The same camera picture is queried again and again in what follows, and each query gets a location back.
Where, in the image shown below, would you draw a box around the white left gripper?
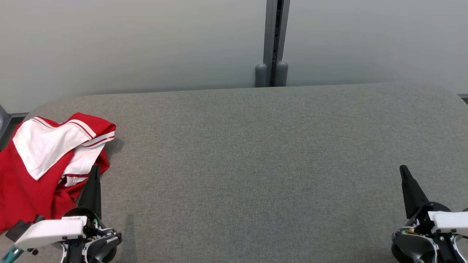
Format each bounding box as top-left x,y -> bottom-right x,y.
15,165 -> 103,251

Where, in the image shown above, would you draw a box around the grey metal partition post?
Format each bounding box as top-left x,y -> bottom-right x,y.
263,0 -> 291,87

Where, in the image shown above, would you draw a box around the red shirt with white sleeves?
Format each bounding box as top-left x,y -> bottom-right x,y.
0,113 -> 117,220

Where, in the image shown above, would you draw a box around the left cable with teal plug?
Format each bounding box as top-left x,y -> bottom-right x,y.
0,245 -> 23,263

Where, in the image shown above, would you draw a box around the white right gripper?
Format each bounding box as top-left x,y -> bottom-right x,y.
399,165 -> 468,235

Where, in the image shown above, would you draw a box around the red shorts with white stripes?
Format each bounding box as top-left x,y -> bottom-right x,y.
0,146 -> 110,234

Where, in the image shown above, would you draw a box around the grey cylindrical bumper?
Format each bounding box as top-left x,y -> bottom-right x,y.
255,64 -> 268,88
275,61 -> 288,87

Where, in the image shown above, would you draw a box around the grey curved object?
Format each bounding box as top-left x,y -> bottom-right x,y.
0,105 -> 11,141

